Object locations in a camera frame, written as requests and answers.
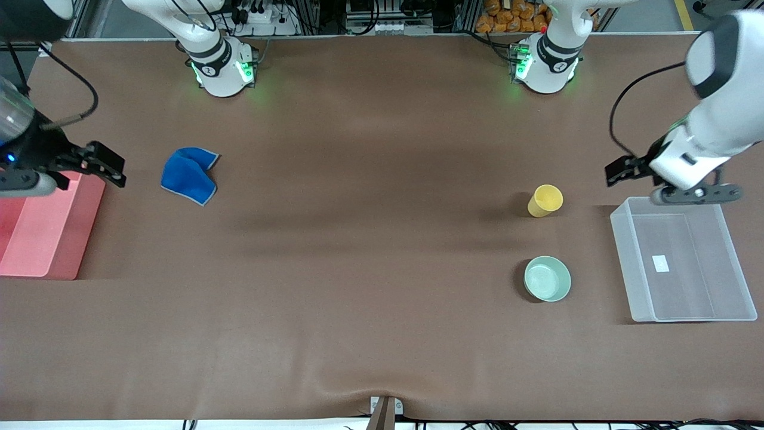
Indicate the white paper label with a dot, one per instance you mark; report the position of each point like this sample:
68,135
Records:
661,263

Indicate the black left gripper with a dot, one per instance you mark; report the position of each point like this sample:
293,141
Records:
643,163

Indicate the brown table mat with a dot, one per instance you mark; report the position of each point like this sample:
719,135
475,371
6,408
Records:
358,269

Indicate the blue microfibre cloth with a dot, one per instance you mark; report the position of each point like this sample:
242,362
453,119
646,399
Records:
188,176

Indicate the orange snack bags pile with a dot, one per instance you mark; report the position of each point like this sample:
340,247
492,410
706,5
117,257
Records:
513,15

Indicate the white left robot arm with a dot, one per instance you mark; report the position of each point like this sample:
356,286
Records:
716,131

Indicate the mint green bowl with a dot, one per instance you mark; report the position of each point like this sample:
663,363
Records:
547,279

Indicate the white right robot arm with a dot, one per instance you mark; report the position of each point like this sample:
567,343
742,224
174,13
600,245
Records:
218,65

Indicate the clear plastic bin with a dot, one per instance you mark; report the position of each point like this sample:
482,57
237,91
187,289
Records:
680,298

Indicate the white power strip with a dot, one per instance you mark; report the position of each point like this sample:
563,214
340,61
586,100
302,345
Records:
268,21

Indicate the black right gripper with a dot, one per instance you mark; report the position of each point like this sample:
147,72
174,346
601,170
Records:
43,147

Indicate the metal table clamp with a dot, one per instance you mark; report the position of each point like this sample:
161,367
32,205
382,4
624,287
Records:
385,412

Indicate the pink plastic bin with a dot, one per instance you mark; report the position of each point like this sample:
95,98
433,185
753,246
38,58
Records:
48,239

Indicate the yellow plastic cup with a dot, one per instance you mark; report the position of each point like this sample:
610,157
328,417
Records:
545,202

